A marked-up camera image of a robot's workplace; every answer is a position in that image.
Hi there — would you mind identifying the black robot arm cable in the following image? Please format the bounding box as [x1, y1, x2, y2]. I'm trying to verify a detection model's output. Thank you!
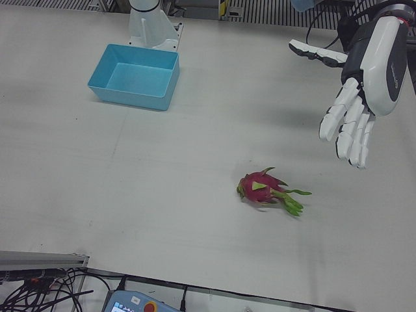
[304, 0, 343, 50]

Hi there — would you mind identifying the tangled black cable bundle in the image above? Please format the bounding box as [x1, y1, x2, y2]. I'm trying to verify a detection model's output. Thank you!
[0, 266, 127, 312]

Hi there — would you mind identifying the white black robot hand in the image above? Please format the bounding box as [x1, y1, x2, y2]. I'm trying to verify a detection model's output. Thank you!
[288, 14, 410, 170]

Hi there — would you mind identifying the light blue plastic bin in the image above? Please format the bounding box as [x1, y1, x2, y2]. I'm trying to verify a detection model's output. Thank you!
[86, 44, 181, 112]

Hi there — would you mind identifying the aluminium profile bar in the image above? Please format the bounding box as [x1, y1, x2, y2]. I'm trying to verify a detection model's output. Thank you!
[0, 250, 90, 271]

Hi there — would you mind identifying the pink dragon fruit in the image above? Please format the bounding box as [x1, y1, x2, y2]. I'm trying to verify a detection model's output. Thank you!
[235, 166, 313, 218]

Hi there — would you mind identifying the grey blue teach pendant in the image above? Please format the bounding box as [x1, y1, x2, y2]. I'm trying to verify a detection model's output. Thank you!
[101, 290, 181, 312]

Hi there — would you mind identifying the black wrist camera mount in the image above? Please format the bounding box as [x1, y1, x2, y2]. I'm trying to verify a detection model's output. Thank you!
[336, 12, 362, 53]

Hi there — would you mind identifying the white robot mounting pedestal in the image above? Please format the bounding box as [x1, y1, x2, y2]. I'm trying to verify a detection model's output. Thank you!
[127, 0, 185, 52]

